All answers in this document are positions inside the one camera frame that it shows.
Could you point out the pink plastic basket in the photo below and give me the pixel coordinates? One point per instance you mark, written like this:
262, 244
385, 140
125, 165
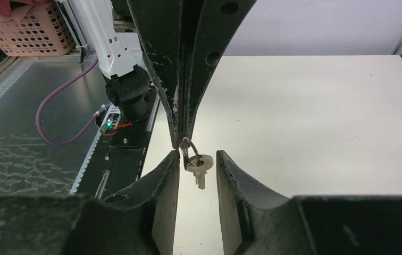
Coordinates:
35, 30

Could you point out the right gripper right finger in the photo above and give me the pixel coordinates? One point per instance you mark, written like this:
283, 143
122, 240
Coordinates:
255, 219

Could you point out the silver keys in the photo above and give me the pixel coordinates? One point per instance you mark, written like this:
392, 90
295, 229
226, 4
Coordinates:
195, 163

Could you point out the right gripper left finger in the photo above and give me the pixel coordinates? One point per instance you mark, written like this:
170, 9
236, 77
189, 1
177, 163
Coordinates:
139, 219

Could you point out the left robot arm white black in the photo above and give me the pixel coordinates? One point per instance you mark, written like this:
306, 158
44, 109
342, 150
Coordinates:
115, 40

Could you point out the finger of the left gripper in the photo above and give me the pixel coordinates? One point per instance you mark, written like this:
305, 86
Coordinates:
158, 24
216, 24

